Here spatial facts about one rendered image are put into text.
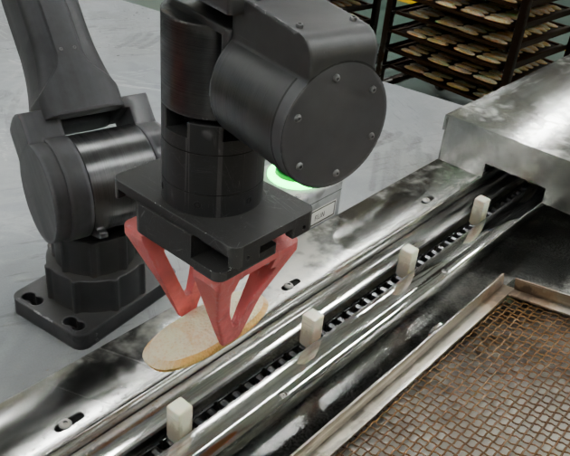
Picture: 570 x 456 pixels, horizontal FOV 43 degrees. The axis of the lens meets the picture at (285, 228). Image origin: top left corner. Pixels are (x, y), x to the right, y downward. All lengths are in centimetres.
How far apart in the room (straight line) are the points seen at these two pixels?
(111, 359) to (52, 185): 13
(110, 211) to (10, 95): 55
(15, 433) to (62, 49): 28
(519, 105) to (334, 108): 62
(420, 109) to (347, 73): 81
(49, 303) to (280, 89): 39
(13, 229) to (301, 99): 52
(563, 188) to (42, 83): 52
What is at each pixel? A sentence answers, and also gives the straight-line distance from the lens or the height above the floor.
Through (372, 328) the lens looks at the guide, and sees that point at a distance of 59.
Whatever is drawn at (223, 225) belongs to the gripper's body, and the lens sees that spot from 38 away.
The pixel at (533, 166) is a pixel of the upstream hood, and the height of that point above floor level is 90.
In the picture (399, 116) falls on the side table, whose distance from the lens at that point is 107.
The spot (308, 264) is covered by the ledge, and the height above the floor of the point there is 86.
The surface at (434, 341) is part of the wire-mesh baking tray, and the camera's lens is 54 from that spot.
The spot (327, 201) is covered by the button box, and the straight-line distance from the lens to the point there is 71.
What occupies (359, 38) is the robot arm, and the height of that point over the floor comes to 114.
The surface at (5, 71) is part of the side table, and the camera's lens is 116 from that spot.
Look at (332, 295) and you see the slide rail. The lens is 63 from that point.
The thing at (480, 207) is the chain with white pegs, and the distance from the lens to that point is 78.
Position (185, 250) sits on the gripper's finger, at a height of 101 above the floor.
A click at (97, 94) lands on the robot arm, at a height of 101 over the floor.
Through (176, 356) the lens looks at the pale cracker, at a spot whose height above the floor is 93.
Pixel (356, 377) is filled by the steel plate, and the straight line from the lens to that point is 60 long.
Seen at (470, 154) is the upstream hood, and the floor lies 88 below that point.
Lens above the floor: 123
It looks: 33 degrees down
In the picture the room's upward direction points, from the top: 6 degrees clockwise
